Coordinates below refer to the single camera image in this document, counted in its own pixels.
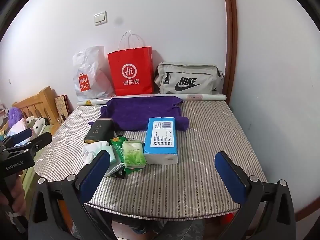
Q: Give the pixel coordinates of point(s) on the panda plush toy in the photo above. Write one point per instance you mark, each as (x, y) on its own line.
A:
(36, 124)

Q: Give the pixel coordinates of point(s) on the person's left hand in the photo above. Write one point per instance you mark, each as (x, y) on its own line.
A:
(17, 193)

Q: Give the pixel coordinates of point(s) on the green snack packet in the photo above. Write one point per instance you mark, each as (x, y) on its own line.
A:
(117, 144)

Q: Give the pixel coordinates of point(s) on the blue tissue box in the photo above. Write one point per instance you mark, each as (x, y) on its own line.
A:
(160, 142)

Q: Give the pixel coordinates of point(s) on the purple plush toy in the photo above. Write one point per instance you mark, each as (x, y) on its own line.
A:
(14, 115)

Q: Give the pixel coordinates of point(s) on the wooden door frame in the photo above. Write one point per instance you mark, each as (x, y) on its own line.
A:
(232, 47)

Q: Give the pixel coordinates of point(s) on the green tissue pack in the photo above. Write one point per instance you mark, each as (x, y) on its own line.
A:
(133, 154)

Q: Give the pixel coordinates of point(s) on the wooden headboard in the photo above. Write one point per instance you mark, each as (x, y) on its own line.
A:
(41, 105)

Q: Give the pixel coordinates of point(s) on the beige Nike bag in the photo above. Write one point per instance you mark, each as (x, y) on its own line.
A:
(179, 78)

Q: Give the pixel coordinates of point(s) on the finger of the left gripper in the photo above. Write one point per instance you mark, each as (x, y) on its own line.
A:
(33, 146)
(13, 140)

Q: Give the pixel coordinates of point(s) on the dark green tea tin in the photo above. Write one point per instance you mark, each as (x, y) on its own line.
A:
(101, 130)

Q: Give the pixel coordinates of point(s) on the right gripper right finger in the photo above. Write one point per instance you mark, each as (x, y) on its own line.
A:
(244, 190)

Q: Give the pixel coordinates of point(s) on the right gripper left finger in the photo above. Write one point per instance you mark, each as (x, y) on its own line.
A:
(79, 189)

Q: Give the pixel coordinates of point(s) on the red Haidilao paper bag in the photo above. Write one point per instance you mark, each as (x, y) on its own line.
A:
(132, 70)

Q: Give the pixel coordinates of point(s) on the white wall switch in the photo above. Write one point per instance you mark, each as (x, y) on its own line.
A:
(100, 18)

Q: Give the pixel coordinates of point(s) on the rolled patterned paper tube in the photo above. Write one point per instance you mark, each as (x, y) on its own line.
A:
(184, 97)

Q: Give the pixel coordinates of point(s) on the white Miniso plastic bag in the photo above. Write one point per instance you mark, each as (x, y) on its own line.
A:
(89, 74)

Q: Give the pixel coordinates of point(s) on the purple towel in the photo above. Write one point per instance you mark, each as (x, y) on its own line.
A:
(133, 114)

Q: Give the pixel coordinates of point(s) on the striped mattress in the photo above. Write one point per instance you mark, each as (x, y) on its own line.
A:
(189, 190)

